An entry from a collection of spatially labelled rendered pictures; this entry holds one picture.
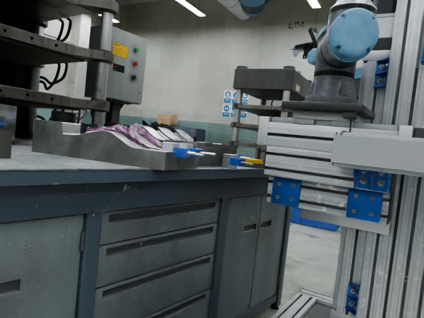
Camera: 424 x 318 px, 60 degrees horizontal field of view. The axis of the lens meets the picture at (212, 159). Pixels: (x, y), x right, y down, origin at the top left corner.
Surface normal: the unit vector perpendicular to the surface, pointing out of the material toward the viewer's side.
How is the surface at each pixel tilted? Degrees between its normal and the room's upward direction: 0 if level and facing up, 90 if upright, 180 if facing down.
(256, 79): 90
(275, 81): 90
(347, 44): 96
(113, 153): 90
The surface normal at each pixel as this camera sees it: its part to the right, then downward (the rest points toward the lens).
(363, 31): -0.11, 0.17
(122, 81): 0.79, 0.11
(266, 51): -0.47, 0.00
